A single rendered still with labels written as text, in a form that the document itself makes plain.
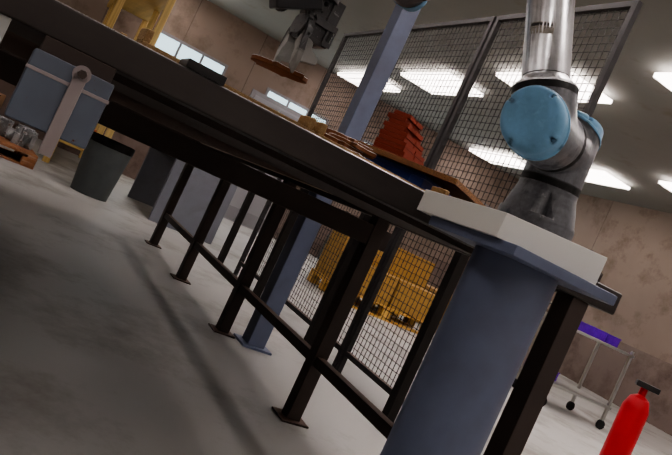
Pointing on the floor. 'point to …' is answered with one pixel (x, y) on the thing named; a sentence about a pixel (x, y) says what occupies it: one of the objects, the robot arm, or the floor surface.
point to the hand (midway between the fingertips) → (280, 67)
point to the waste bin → (101, 167)
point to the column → (478, 345)
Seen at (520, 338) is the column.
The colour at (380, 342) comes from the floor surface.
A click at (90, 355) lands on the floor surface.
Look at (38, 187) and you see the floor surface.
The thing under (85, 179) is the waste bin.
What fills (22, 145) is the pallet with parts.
